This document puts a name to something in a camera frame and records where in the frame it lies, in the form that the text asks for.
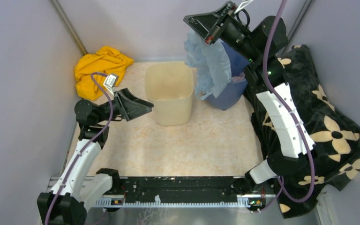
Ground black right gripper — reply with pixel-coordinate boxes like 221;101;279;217
183;1;260;64

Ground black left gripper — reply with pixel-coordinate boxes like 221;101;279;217
96;88;154;123

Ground light blue trash bag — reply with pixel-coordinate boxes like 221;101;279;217
184;30;232;100

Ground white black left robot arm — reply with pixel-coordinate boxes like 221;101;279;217
37;88;154;225

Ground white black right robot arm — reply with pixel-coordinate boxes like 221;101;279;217
183;1;314;193

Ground beige plastic trash bin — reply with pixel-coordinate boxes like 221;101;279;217
144;61;194;126

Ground blue plastic trash bin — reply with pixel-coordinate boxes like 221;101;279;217
205;42;249;111

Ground yellow crumpled cloth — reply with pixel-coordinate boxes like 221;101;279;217
74;45;134;101

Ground black floral blanket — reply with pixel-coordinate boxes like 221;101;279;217
244;44;360;219

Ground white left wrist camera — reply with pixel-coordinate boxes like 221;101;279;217
103;74;119;95

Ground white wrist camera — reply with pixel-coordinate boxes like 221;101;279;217
103;74;119;95
234;0;254;14

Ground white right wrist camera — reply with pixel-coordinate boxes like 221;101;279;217
234;0;254;14

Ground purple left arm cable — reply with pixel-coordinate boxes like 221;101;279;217
44;72;115;225

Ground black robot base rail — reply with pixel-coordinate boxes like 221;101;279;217
45;176;276;213

